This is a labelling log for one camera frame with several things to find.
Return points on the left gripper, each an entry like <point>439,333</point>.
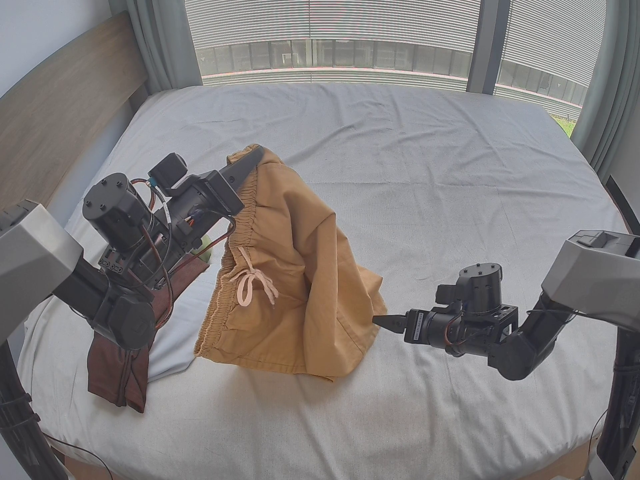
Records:
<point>210,200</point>

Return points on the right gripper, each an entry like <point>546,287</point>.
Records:
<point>430,328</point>

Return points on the tan shorts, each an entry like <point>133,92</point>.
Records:
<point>290,268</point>

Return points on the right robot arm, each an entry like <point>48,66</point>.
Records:
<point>590,278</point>

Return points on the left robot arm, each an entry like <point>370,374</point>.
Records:
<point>45,263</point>

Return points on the bed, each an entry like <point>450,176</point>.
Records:
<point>400,168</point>

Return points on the green garment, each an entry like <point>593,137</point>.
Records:
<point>206,250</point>

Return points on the grey-green curtain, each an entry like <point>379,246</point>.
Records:
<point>615,68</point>
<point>160,28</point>

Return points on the window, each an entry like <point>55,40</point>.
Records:
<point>350,18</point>

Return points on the pale blue garment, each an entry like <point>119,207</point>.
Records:
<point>170,353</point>

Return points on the brown garment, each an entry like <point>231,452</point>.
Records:
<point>115,383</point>

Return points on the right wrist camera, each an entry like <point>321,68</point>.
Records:
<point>446,294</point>

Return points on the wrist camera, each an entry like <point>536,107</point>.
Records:
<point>167,170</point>
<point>446,294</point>

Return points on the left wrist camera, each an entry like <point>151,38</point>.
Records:
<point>167,170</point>

